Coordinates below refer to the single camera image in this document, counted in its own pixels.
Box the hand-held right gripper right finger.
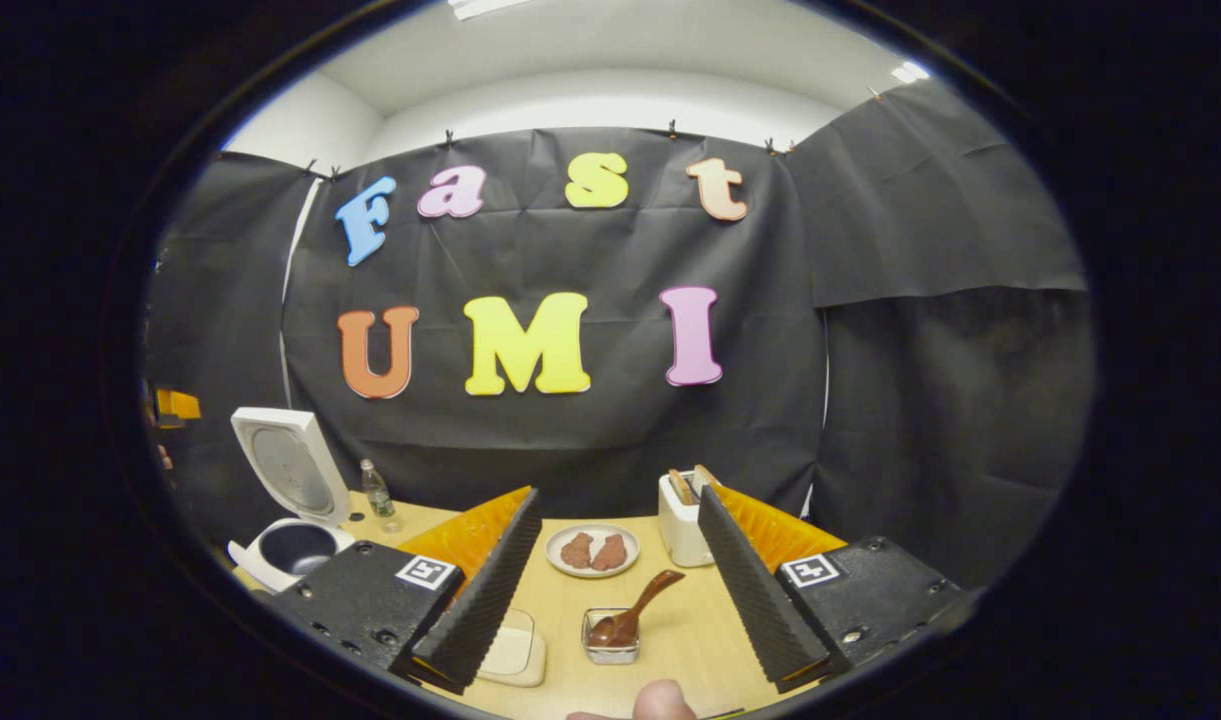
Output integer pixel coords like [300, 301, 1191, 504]
[697, 486, 971, 693]

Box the white toaster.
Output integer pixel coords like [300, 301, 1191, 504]
[658, 472, 716, 568]

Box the brown wooden spoon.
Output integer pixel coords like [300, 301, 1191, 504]
[588, 570, 686, 648]

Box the clear plastic water bottle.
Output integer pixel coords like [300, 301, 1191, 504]
[360, 459, 403, 534]

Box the black backdrop cloth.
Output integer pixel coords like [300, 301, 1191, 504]
[145, 80, 1096, 591]

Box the round white plate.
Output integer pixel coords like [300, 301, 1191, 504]
[546, 524, 641, 579]

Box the metal wire chopstick holder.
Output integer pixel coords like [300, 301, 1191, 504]
[582, 607, 641, 665]

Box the white rice cooker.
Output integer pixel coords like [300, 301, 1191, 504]
[228, 407, 356, 593]

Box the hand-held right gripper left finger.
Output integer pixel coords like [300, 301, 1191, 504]
[270, 487, 544, 696]

